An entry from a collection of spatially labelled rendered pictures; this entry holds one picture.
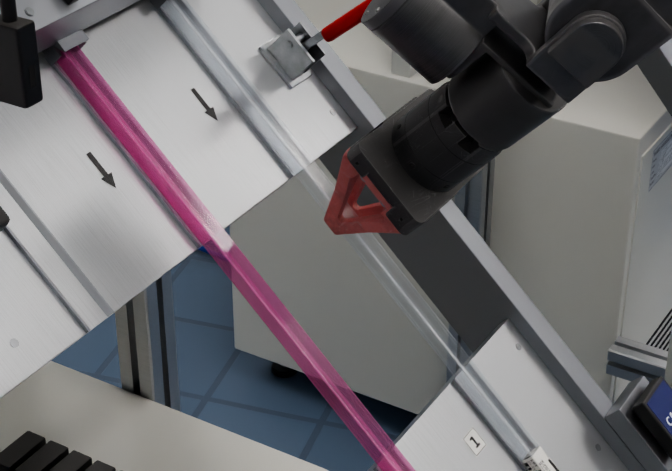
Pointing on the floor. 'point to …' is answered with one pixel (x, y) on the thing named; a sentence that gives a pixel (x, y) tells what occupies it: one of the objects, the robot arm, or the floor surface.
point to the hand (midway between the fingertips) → (343, 216)
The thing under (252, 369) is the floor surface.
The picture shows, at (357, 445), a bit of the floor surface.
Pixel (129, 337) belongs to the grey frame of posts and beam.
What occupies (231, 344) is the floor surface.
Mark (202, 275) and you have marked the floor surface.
